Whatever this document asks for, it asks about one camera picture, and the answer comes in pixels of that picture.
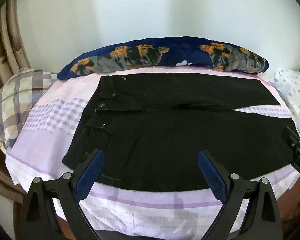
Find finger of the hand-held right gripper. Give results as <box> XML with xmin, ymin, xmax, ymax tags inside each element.
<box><xmin>281</xmin><ymin>126</ymin><xmax>300</xmax><ymax>153</ymax></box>

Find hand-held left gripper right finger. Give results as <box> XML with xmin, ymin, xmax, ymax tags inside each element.
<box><xmin>197</xmin><ymin>149</ymin><xmax>283</xmax><ymax>240</ymax></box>

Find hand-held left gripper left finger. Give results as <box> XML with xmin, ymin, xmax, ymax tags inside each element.
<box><xmin>14</xmin><ymin>149</ymin><xmax>105</xmax><ymax>240</ymax></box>

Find black pants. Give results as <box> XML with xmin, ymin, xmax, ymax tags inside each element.
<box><xmin>62</xmin><ymin>75</ymin><xmax>299</xmax><ymax>192</ymax></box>

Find brown bed base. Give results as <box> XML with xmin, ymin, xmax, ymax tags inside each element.
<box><xmin>0</xmin><ymin>140</ymin><xmax>300</xmax><ymax>240</ymax></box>

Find white dotted cloth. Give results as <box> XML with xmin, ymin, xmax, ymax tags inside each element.
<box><xmin>269</xmin><ymin>66</ymin><xmax>300</xmax><ymax>140</ymax></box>

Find purple checked bed sheet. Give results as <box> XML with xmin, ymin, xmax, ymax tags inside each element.
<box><xmin>5</xmin><ymin>66</ymin><xmax>300</xmax><ymax>238</ymax></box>

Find plaid pillow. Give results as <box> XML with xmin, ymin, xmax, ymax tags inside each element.
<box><xmin>0</xmin><ymin>67</ymin><xmax>59</xmax><ymax>153</ymax></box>

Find navy orange printed blanket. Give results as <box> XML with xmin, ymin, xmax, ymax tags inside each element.
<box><xmin>57</xmin><ymin>38</ymin><xmax>269</xmax><ymax>82</ymax></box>

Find rattan headboard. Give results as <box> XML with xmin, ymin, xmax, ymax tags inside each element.
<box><xmin>0</xmin><ymin>0</ymin><xmax>32</xmax><ymax>98</ymax></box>

